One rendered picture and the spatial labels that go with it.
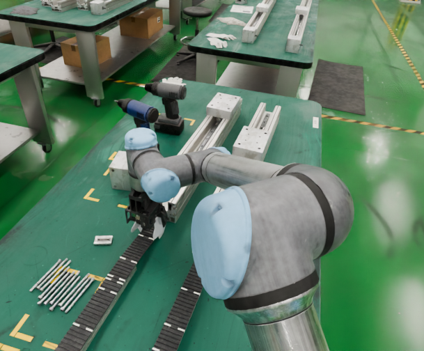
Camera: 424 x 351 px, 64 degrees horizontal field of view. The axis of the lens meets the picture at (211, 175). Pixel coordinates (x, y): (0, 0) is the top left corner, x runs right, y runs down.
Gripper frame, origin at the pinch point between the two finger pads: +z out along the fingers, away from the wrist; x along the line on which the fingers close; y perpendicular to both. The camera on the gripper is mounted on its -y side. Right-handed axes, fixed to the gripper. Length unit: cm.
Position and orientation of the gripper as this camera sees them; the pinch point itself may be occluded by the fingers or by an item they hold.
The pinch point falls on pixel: (151, 230)
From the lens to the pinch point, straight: 105.7
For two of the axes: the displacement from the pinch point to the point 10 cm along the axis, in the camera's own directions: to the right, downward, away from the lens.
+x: 9.5, 2.4, -2.2
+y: -3.2, 5.7, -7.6
